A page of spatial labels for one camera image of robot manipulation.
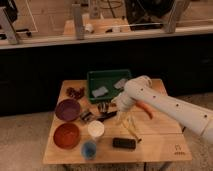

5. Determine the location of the small metal clip object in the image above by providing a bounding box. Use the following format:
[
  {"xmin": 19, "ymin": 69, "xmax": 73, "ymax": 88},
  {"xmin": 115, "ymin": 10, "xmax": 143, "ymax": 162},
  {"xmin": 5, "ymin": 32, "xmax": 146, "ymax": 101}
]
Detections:
[{"xmin": 98, "ymin": 102, "xmax": 109, "ymax": 114}]

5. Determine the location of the wooden table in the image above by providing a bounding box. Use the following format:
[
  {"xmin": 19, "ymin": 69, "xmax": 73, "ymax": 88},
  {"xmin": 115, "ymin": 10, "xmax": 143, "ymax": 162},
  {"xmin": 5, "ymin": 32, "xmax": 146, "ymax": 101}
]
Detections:
[{"xmin": 42, "ymin": 78, "xmax": 193, "ymax": 165}]

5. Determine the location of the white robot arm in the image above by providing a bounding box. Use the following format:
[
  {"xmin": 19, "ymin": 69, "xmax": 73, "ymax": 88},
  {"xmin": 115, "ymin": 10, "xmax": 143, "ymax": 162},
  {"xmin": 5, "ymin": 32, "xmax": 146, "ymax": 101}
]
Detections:
[{"xmin": 113, "ymin": 76, "xmax": 213, "ymax": 144}]

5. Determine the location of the blue cup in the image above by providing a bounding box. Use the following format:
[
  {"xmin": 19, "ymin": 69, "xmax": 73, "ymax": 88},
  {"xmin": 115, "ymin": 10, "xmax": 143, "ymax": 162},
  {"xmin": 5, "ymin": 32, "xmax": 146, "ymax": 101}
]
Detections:
[{"xmin": 81, "ymin": 141, "xmax": 97, "ymax": 160}]

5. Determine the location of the white cup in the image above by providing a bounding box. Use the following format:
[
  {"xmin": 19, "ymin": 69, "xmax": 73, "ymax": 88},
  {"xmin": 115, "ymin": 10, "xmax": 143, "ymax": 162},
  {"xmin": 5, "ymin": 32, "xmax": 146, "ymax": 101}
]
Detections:
[{"xmin": 87, "ymin": 120, "xmax": 105, "ymax": 140}]

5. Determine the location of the purple bowl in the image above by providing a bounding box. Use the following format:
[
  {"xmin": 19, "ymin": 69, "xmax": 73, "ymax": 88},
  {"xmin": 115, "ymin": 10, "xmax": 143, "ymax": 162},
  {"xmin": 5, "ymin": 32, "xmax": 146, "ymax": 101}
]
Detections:
[{"xmin": 55, "ymin": 99, "xmax": 81, "ymax": 122}]

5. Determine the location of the green plastic tray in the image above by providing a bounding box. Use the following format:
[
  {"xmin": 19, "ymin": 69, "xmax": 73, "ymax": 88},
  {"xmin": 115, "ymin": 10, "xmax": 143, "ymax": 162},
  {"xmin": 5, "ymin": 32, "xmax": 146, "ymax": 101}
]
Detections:
[{"xmin": 87, "ymin": 69, "xmax": 132, "ymax": 104}]

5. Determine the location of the orange carrot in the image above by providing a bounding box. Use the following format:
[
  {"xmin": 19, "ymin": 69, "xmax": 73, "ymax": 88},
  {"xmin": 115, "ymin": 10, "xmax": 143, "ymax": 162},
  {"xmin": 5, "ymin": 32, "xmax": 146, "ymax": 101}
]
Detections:
[{"xmin": 136, "ymin": 101, "xmax": 153, "ymax": 119}]

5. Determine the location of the dark red grapes bunch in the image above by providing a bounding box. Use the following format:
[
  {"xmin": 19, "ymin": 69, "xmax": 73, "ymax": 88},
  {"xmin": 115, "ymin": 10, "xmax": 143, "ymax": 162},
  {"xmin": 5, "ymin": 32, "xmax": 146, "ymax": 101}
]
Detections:
[{"xmin": 66, "ymin": 87, "xmax": 85, "ymax": 100}]

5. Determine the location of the grey cloth piece left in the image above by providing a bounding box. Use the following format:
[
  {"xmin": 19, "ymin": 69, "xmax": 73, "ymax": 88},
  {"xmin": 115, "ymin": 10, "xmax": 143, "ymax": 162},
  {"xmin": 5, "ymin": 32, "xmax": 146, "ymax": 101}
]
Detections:
[{"xmin": 92, "ymin": 86, "xmax": 108, "ymax": 97}]

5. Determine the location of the black rectangular block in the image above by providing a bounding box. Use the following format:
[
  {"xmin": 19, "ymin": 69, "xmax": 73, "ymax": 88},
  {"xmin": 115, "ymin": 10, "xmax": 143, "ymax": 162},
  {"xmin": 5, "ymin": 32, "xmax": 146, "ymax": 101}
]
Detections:
[{"xmin": 113, "ymin": 138, "xmax": 136, "ymax": 149}]

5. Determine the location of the black handled brush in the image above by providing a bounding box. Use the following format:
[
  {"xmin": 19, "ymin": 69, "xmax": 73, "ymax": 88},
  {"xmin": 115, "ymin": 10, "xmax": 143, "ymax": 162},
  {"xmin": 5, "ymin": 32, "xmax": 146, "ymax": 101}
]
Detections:
[{"xmin": 80, "ymin": 110, "xmax": 117, "ymax": 123}]

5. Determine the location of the orange bowl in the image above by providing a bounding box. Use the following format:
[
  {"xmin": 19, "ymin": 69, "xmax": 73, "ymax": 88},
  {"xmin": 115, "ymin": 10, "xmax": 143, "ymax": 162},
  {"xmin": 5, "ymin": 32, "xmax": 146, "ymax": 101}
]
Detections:
[{"xmin": 53, "ymin": 123, "xmax": 80, "ymax": 149}]

